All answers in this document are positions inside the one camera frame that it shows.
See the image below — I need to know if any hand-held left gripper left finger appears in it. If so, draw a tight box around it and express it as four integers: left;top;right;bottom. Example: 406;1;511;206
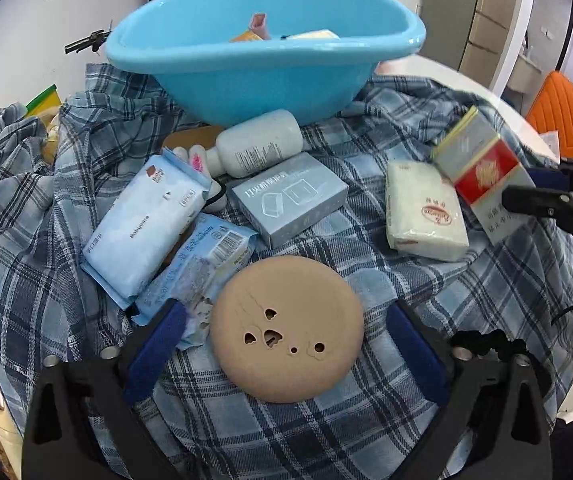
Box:
21;297;190;480

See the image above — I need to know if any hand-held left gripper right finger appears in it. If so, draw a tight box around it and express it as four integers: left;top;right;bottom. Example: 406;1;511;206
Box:
387;300;553;480

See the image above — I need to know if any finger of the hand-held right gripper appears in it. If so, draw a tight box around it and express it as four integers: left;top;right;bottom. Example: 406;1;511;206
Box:
501;185;573;261
531;157;573;200

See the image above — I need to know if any red and white carton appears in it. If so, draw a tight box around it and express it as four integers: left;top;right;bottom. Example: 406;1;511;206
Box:
429;106;540;246

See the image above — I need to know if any tan round silicone case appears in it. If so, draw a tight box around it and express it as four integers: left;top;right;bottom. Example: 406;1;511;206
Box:
209;255;365;404

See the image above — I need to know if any blue plastic basin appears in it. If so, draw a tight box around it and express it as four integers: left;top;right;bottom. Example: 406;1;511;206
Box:
105;0;427;128

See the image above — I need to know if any pink pouch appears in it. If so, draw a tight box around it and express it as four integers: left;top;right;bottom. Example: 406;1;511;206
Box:
249;12;271;41

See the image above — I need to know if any white printed paper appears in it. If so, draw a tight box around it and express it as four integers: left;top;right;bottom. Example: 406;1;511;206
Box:
539;131;561;158

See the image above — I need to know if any orange chair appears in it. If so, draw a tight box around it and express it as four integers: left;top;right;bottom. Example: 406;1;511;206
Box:
524;70;573;163

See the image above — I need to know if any blue barcode tissue pack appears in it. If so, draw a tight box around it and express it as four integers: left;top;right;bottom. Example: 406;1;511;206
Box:
129;212;260;351

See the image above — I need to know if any white tissue pack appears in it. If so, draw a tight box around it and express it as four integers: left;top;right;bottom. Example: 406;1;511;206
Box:
385;160;470;263

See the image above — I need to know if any blue plaid shirt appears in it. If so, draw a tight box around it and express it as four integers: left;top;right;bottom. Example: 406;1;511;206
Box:
0;62;573;480

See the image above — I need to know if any light blue wet wipes pack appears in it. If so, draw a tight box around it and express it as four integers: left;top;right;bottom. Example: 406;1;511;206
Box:
81;147;212;311

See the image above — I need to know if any beige refrigerator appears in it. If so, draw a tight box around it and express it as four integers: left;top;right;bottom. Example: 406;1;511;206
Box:
419;0;537;96

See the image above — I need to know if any small white bunny toy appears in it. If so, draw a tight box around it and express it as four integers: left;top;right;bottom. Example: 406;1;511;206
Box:
171;144;214;177

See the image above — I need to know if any grey-blue cardboard box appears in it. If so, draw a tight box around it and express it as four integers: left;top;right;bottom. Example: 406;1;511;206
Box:
226;151;350;250

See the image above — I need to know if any brown cardboard piece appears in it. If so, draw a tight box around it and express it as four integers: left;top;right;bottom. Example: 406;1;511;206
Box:
161;126;224;153

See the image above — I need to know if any white lotion bottle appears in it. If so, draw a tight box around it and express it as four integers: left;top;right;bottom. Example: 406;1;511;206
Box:
205;108;305;179

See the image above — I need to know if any white flat box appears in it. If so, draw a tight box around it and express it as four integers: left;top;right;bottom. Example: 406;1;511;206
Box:
284;29;341;41

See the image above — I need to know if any green and yellow box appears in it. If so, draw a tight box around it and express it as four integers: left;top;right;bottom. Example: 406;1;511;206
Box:
25;84;62;120

